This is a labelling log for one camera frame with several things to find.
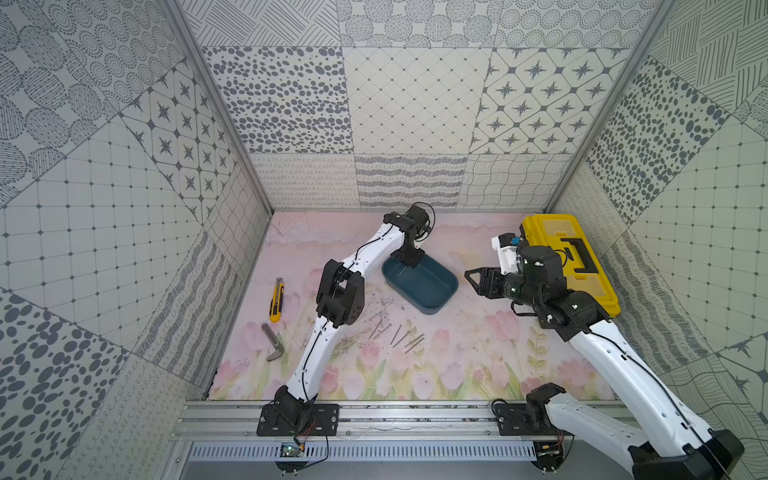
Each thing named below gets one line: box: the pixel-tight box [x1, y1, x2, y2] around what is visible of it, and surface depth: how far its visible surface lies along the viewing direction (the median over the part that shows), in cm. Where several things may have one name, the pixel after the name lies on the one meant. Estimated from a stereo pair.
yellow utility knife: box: [269, 277, 285, 323], surface depth 96 cm
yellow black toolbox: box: [522, 214, 621, 318], surface depth 90 cm
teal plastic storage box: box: [382, 252, 459, 315], surface depth 100 cm
